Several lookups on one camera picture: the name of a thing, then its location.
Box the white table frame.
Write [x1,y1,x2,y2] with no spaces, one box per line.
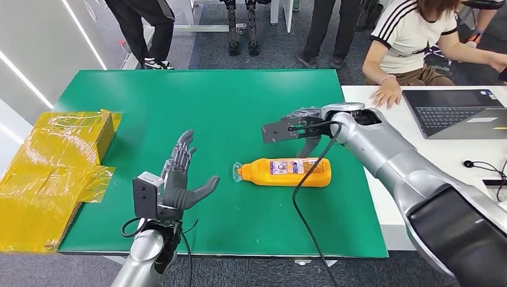
[118,0,294,71]

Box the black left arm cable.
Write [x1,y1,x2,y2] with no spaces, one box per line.
[120,216,199,287]

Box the orange detergent bottle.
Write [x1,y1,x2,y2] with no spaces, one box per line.
[232,157,332,188]

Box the black desk cable with puck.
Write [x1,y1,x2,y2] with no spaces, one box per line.
[463,160,507,203]

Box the white desk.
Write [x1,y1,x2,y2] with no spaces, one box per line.
[341,85,507,251]

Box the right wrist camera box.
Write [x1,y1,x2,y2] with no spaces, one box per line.
[261,120,298,144]

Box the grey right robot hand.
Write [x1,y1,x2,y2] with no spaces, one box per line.
[282,106,331,159]

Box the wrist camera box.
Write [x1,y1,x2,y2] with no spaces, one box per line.
[261,120,298,144]
[132,171,165,221]

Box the white wall light strip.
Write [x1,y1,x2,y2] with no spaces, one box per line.
[61,0,108,71]
[0,51,54,109]

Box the green table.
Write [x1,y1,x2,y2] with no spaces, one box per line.
[53,69,389,267]

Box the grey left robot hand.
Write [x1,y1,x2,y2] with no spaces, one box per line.
[159,129,221,212]

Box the person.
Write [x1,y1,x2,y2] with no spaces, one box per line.
[362,0,507,111]
[296,0,363,70]
[459,0,507,48]
[103,0,176,71]

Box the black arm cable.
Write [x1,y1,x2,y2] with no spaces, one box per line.
[288,120,343,287]
[120,216,199,287]

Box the standing humanoid robot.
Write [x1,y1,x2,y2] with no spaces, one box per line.
[219,0,264,57]

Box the dark grey laptop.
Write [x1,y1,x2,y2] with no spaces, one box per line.
[402,88,507,140]

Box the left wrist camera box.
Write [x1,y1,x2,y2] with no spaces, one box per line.
[132,171,165,221]

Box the yellow taped cardboard box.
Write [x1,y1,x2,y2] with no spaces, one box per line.
[0,109,123,254]

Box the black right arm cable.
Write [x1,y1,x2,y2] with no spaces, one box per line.
[288,120,343,287]

